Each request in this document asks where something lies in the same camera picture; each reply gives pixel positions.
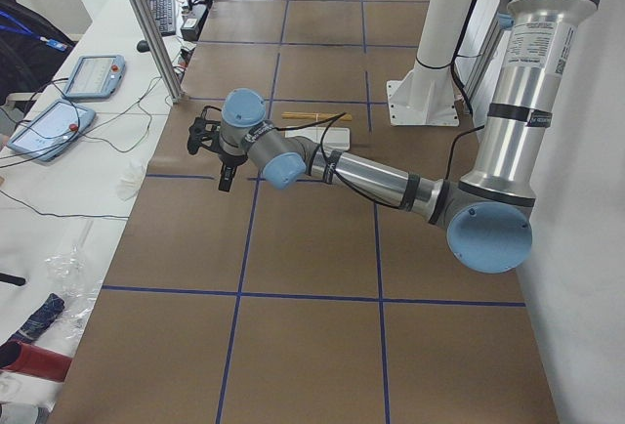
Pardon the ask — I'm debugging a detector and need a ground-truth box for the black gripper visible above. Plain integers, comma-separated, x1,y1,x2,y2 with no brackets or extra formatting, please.
218,149,247,192

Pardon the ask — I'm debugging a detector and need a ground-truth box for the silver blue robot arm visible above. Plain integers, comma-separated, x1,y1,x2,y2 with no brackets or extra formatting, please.
201,0,532,291

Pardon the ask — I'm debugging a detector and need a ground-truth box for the right wooden rack rod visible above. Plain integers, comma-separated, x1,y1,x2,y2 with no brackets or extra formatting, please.
281,112,354,122

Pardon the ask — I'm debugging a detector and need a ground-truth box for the white towel rack base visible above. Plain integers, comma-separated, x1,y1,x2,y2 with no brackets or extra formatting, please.
285,126,351,151

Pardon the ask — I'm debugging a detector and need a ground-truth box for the crumpled white tissue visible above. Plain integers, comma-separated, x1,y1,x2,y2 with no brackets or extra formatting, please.
115,160,146,200

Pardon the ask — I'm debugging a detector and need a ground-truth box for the brown paper table cover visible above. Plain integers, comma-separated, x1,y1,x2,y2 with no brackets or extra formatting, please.
51,0,557,423

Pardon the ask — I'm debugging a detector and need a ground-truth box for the black computer mouse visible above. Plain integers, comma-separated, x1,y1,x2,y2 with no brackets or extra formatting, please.
136,40,150,53

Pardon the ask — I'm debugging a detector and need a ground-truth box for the far blue teach pendant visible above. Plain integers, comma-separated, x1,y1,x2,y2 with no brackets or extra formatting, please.
62,55,126,102

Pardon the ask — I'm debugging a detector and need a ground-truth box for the blue teach pendant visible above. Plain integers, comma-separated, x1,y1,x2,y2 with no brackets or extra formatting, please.
62,55,126,102
8,99,96,162

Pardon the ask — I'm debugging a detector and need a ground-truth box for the black keyboard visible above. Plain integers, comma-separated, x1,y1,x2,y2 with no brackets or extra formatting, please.
147,0,177,36

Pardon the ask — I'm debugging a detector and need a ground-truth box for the clear plastic wrap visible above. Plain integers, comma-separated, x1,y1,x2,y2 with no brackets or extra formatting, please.
44,244,104,349

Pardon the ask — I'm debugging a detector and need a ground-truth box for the near blue teach pendant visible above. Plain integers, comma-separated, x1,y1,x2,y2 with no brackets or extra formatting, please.
8,99,96,162

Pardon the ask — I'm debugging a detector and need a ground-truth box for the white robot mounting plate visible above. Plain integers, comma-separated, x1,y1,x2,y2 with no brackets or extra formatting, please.
386,74,459,127

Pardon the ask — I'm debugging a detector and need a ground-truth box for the dark blue folded cloth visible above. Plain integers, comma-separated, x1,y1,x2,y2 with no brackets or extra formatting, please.
9,293,65,344

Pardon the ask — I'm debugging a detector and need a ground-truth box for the person in black jacket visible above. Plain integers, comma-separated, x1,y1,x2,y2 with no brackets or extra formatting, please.
1,0,75,104

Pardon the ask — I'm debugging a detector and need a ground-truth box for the red cylinder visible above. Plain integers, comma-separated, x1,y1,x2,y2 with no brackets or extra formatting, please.
1,341,72,382

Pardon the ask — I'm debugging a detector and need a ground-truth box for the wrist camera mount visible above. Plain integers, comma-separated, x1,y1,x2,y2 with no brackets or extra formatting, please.
187,105,223,155

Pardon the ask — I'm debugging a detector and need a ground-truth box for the grey aluminium frame post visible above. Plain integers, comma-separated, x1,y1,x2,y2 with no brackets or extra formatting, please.
129,0,184,104

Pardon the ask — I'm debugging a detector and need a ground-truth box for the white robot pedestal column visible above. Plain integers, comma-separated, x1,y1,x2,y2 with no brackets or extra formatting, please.
414,0,473,73

